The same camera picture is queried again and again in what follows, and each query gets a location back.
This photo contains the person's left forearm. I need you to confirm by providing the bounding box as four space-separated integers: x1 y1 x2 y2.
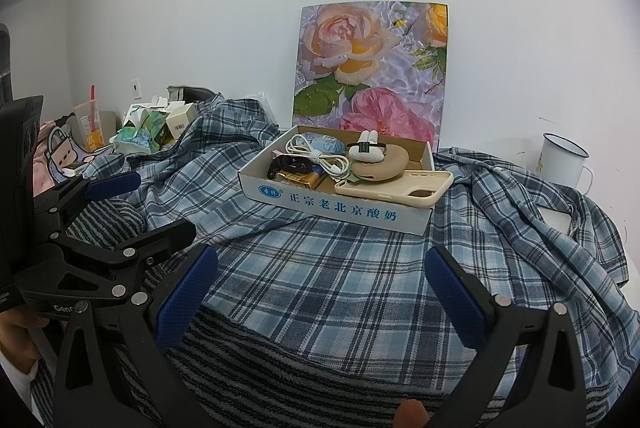
0 352 42 411

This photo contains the yellow blue cigarette pack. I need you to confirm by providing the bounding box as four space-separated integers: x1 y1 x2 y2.
277 171 326 191

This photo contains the brown cardboard carton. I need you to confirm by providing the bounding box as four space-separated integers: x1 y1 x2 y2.
67 110 119 153

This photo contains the person's right hand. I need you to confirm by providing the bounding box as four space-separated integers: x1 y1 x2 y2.
394 399 429 428

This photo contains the grey curtain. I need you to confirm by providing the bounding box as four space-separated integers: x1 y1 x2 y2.
0 22 13 109

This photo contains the black hair tie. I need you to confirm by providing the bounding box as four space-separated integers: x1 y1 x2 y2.
267 155 316 181

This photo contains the round beige silicone pouch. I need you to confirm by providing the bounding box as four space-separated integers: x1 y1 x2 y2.
350 143 407 183

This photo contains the white box with blue circle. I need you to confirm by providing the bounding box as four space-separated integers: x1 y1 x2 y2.
122 102 151 126

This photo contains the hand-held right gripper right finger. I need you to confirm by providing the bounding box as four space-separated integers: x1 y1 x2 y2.
425 245 586 428

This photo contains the person's left hand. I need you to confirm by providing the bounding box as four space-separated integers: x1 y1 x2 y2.
0 308 51 376

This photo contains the small cream box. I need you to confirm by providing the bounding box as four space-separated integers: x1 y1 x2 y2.
165 102 197 136

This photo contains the green tissue pack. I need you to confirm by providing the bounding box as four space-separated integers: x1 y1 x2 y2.
114 110 168 153

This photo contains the beige phone case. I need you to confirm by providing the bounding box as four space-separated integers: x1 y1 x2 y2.
334 169 454 209

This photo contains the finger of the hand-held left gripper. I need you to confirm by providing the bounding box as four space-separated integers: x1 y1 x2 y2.
15 220 197 319
49 171 142 231

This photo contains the cardboard box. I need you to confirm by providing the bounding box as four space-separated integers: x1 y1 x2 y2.
237 124 436 236

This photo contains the white braided cable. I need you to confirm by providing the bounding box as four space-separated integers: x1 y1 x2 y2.
286 133 351 179

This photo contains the blue plaid shirt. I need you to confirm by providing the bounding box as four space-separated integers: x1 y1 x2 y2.
82 95 631 414

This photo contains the white enamel mug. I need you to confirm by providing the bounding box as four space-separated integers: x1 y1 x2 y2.
536 133 593 196

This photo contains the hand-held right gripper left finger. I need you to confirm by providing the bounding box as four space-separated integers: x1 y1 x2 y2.
52 244 221 428

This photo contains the clear plastic bag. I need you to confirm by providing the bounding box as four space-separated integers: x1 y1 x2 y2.
250 90 281 126

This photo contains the floral painting board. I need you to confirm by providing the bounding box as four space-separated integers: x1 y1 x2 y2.
291 0 449 153

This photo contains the grey printed box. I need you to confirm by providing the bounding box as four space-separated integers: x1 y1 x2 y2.
166 85 224 106

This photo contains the drink cup with red straw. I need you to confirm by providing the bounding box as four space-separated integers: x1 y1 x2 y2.
72 85 108 153

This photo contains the blue clear tissue packet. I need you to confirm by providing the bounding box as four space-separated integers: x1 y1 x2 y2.
302 131 348 156

